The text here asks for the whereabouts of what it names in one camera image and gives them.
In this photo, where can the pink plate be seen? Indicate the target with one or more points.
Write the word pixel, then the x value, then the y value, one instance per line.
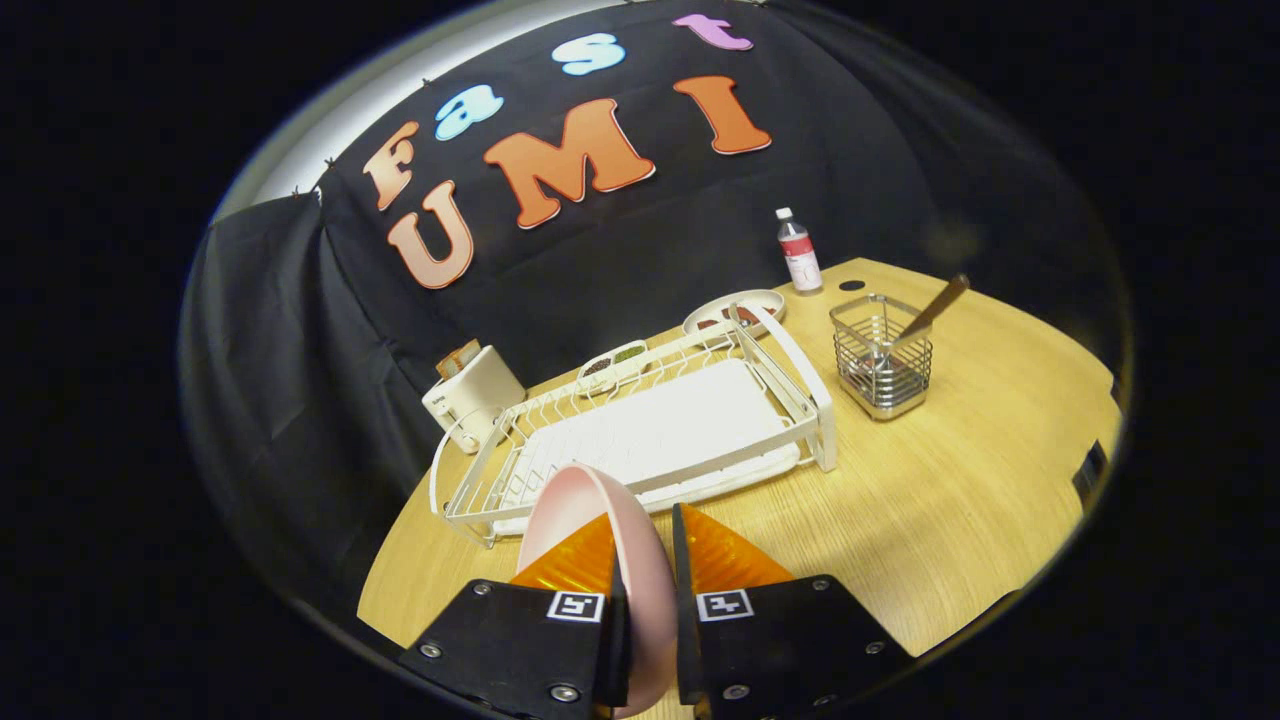
pixel 590 500

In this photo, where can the white plate with meat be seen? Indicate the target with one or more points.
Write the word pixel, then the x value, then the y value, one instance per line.
pixel 765 300

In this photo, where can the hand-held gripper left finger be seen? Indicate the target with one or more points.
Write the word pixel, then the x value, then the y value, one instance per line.
pixel 520 640

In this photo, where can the clear water bottle red label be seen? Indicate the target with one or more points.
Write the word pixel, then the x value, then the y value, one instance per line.
pixel 801 255

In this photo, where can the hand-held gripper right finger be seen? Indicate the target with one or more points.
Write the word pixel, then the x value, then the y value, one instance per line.
pixel 780 640

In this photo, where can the brown toast slice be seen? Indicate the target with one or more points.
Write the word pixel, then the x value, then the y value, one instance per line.
pixel 460 357

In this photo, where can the white toaster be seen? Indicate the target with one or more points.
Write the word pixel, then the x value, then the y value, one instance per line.
pixel 480 395

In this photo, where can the white divided condiment dish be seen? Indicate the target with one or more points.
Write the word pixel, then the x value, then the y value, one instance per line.
pixel 612 365

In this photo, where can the black backdrop cloth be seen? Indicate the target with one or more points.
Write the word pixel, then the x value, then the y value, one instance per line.
pixel 600 260

